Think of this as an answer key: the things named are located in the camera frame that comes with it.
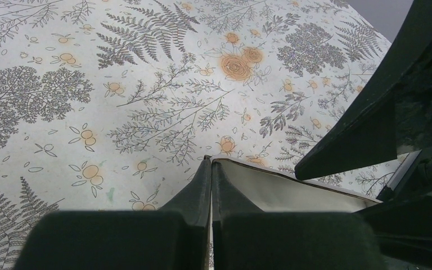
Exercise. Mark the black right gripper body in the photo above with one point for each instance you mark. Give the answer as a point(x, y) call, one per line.
point(402, 221)

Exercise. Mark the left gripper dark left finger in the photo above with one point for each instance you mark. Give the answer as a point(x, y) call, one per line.
point(176, 236)

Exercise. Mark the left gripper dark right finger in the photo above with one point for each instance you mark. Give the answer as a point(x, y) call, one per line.
point(245, 237)

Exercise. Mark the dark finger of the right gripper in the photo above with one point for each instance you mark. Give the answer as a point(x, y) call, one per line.
point(347, 145)

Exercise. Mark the white cardboard paper box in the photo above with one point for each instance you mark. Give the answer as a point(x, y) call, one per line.
point(241, 189)

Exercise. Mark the floral patterned table cloth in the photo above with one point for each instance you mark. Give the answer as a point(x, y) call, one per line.
point(114, 104)

